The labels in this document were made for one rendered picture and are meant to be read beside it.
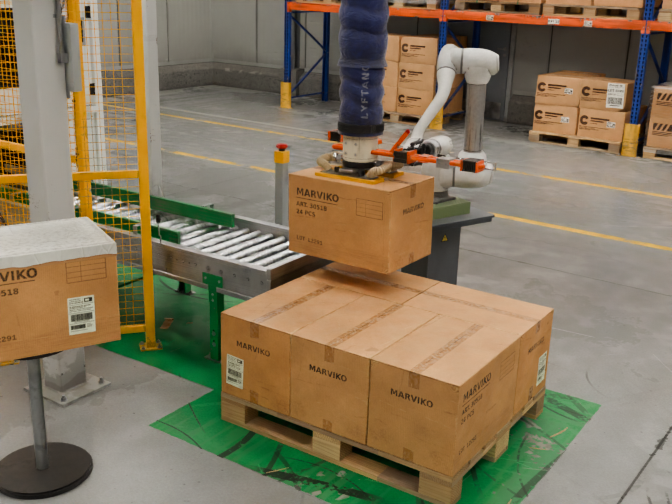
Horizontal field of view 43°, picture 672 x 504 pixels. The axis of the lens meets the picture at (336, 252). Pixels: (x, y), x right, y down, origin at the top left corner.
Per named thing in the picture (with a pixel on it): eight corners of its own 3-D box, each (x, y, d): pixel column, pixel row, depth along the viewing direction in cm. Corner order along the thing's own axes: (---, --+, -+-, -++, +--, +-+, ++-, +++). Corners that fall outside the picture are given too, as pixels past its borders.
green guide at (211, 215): (56, 186, 590) (55, 173, 587) (68, 183, 598) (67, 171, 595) (232, 228, 505) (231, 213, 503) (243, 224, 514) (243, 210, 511)
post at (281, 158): (273, 307, 536) (273, 150, 505) (279, 304, 542) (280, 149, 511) (281, 309, 533) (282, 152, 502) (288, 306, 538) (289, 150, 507)
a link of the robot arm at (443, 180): (421, 184, 488) (423, 146, 481) (453, 186, 485) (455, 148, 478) (418, 191, 473) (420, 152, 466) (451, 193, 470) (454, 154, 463)
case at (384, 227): (288, 250, 431) (288, 173, 419) (334, 233, 462) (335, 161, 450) (388, 274, 398) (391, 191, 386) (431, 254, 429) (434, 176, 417)
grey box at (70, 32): (45, 88, 392) (40, 21, 383) (55, 87, 396) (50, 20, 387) (74, 92, 382) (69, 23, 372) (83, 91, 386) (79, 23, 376)
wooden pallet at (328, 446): (221, 419, 400) (220, 391, 395) (339, 348, 479) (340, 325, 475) (449, 510, 337) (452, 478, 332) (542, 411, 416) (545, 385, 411)
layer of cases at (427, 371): (221, 391, 395) (220, 312, 383) (340, 325, 474) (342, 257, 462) (452, 478, 332) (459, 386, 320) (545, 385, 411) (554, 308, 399)
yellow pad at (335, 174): (314, 175, 415) (314, 165, 414) (325, 172, 423) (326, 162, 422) (373, 185, 397) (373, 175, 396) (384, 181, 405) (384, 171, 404)
